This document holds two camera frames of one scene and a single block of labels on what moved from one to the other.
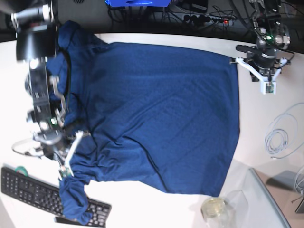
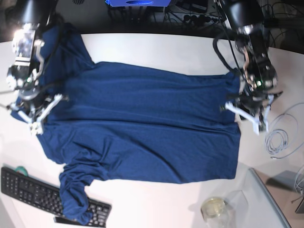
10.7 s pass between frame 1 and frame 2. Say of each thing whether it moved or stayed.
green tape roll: stayed
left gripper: moved
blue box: stayed
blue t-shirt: moved
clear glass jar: stayed
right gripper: moved
